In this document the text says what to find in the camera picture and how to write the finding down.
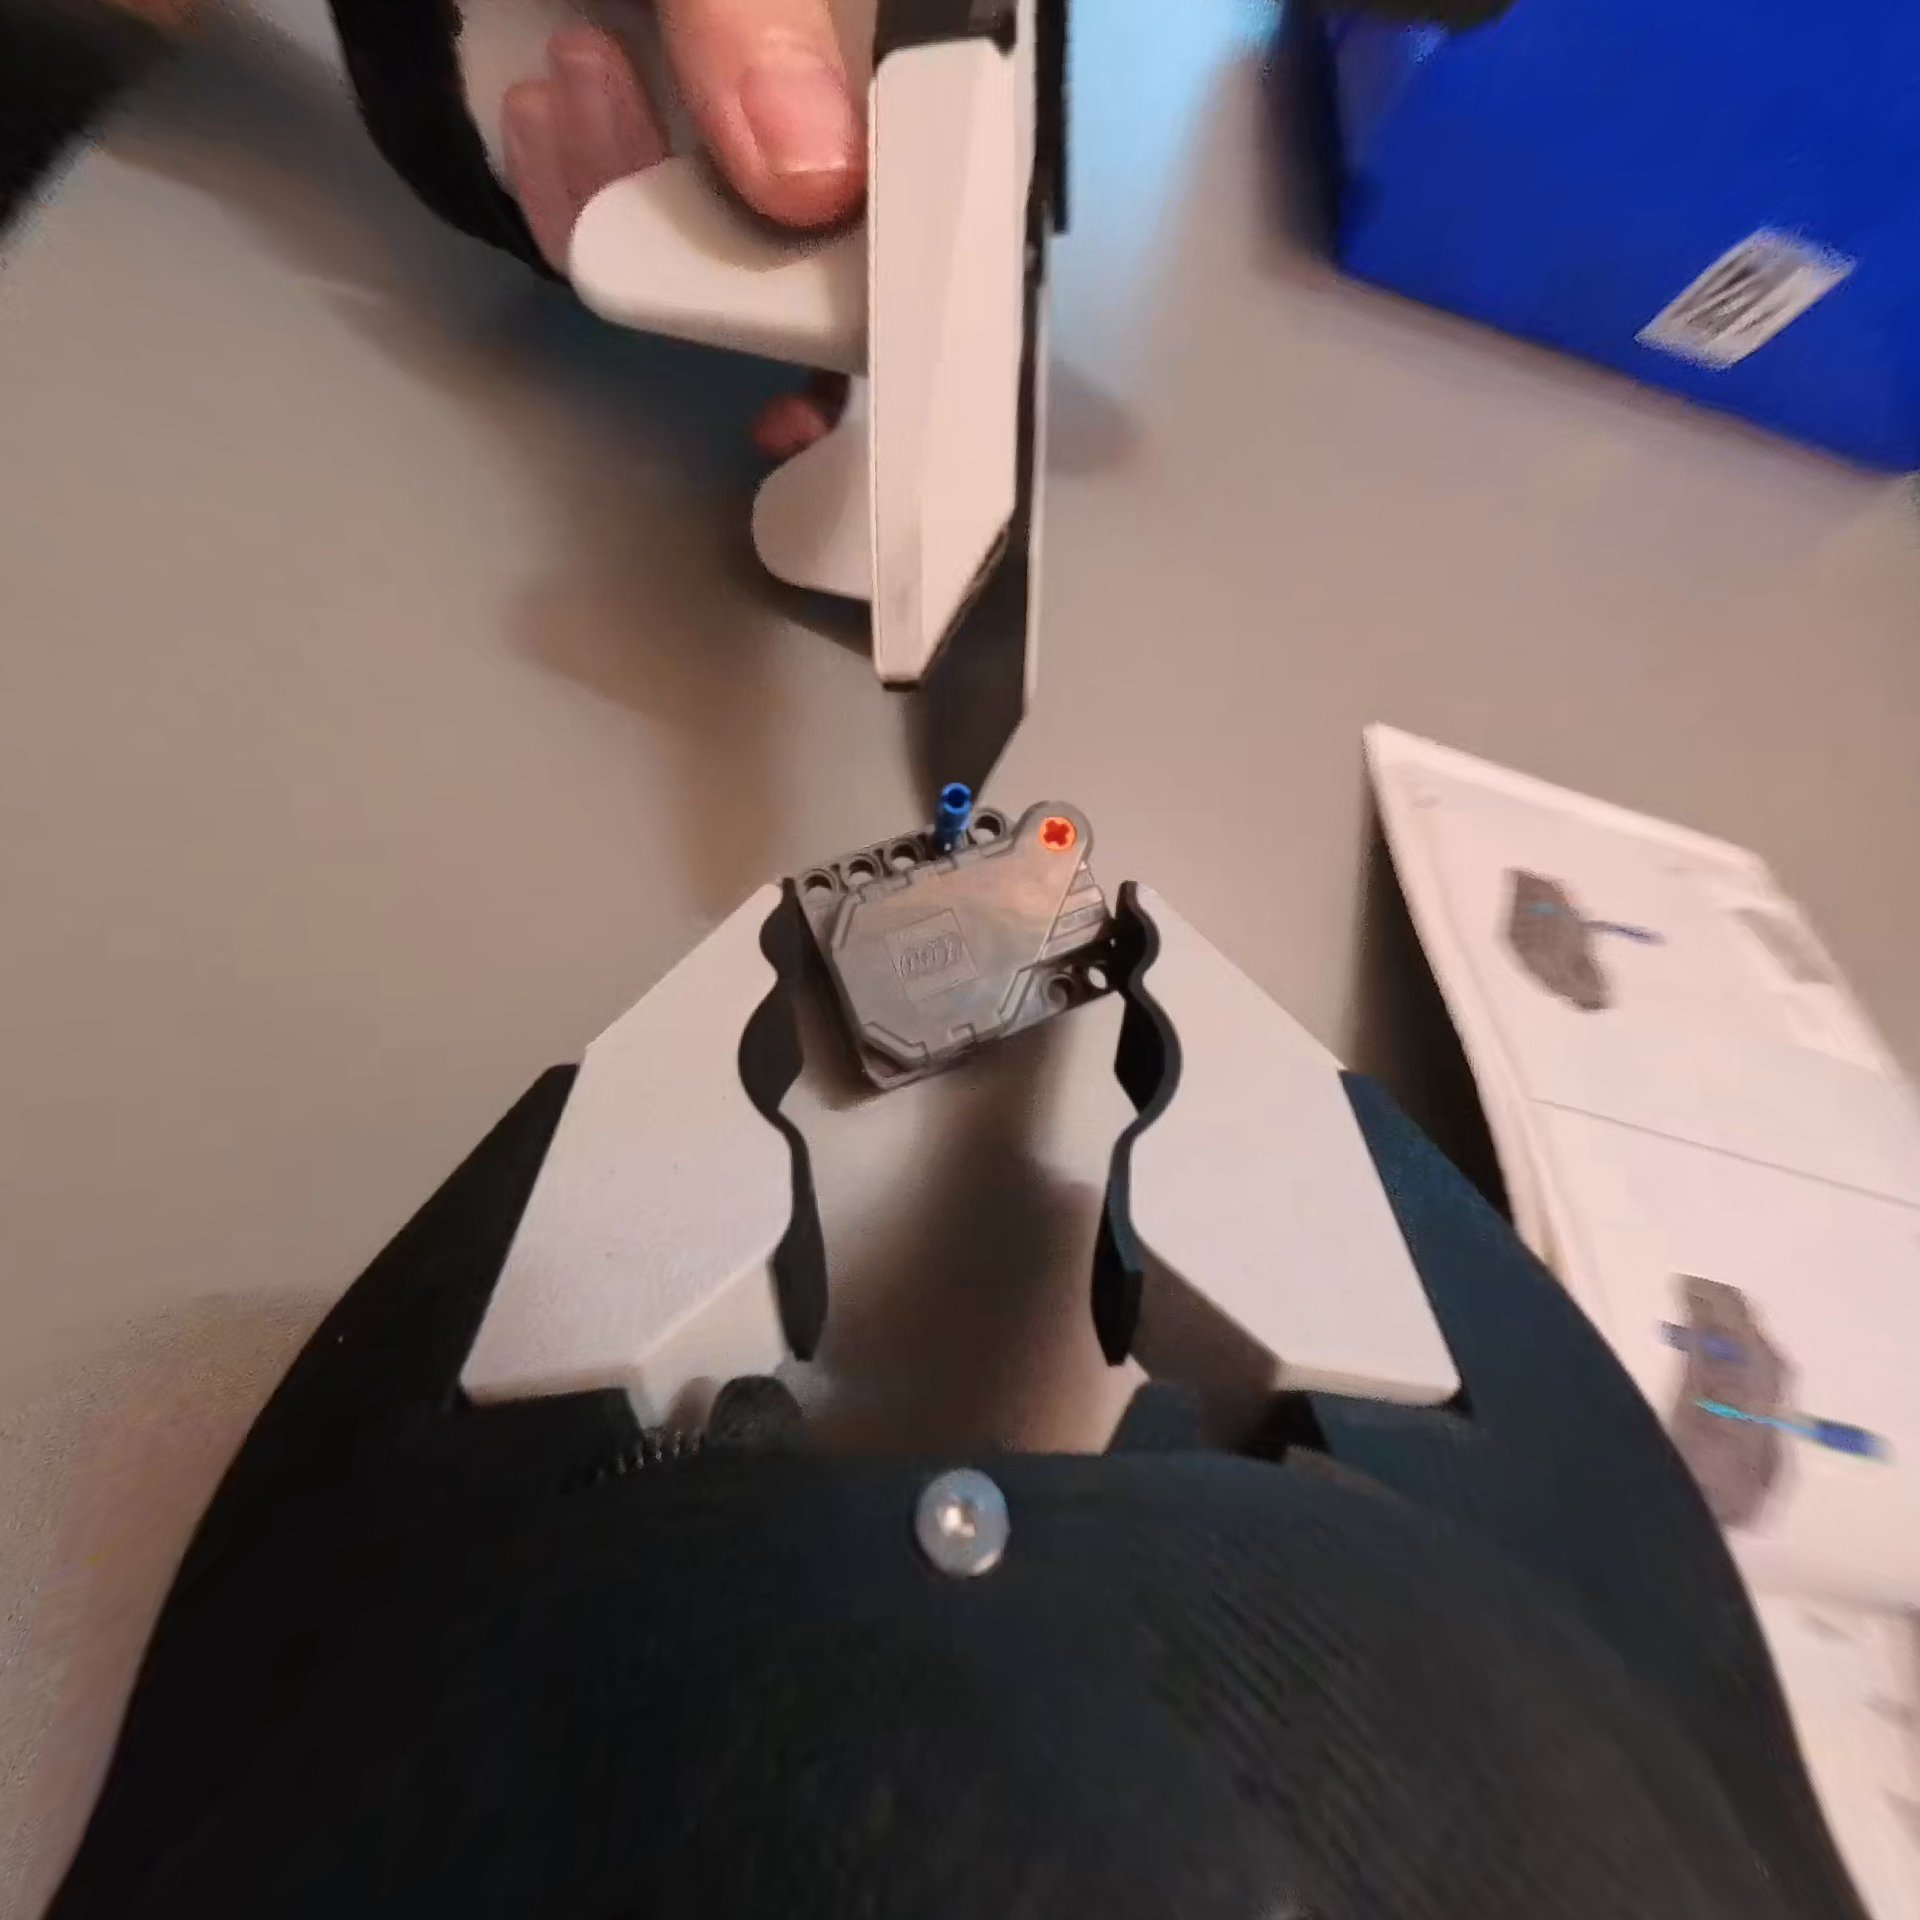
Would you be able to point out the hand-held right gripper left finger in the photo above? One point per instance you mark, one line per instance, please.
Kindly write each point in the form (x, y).
(630, 1202)

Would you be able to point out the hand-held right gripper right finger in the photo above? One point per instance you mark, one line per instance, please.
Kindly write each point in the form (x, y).
(1277, 1202)

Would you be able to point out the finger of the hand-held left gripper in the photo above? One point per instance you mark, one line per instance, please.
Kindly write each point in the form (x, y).
(944, 347)

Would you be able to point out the grey toy motor block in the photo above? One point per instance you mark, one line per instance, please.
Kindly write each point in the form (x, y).
(944, 960)

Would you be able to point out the small blue connector pin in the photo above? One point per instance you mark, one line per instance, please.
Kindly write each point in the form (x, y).
(953, 820)

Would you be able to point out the person's left hand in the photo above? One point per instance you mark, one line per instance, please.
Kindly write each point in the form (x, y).
(779, 107)

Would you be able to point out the white instruction booklet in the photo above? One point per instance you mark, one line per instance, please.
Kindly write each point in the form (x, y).
(1695, 1050)

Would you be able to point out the blue cardboard box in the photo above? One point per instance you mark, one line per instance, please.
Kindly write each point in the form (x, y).
(1576, 165)

